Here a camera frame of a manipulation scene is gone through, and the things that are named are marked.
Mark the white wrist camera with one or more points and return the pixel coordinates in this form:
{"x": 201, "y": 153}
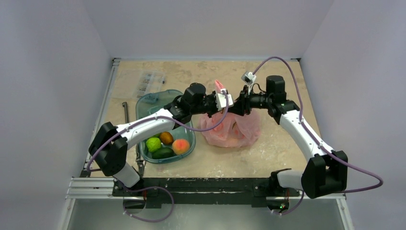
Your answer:
{"x": 249, "y": 79}
{"x": 223, "y": 99}

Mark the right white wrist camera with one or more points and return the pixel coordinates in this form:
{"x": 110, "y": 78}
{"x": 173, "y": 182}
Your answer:
{"x": 249, "y": 79}

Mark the teal plastic fruit tray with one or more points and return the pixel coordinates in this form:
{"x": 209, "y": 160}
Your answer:
{"x": 151, "y": 103}

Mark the clear plastic packet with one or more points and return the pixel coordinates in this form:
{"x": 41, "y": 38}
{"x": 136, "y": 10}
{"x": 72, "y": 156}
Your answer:
{"x": 150, "y": 81}

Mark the pink plastic bag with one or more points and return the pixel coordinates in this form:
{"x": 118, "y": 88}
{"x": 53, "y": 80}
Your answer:
{"x": 235, "y": 131}

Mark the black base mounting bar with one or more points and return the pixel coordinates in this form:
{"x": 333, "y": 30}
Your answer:
{"x": 256, "y": 192}

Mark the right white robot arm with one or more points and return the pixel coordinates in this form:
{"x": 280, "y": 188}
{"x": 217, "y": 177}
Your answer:
{"x": 325, "y": 172}

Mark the pink fake peach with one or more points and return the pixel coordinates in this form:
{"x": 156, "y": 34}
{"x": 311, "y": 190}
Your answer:
{"x": 180, "y": 146}

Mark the aluminium frame rail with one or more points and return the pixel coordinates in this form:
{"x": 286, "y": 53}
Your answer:
{"x": 94, "y": 185}

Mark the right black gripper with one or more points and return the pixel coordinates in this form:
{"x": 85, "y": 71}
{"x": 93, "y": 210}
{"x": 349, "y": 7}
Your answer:
{"x": 246, "y": 102}

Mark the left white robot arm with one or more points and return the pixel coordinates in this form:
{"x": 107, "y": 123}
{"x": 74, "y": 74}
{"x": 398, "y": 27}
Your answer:
{"x": 111, "y": 143}

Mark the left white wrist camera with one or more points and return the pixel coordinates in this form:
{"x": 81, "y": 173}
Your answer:
{"x": 223, "y": 99}

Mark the brown fake kiwi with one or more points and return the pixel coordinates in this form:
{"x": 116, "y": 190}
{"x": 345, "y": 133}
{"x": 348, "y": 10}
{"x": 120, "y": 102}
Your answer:
{"x": 166, "y": 138}

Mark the black metal tool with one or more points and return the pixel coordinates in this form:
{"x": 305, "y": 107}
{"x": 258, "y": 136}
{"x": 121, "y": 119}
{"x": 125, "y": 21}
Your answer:
{"x": 126, "y": 111}

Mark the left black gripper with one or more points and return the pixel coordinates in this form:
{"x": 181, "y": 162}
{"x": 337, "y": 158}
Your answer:
{"x": 212, "y": 97}

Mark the dark green fake avocado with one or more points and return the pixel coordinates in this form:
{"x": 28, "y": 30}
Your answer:
{"x": 162, "y": 153}

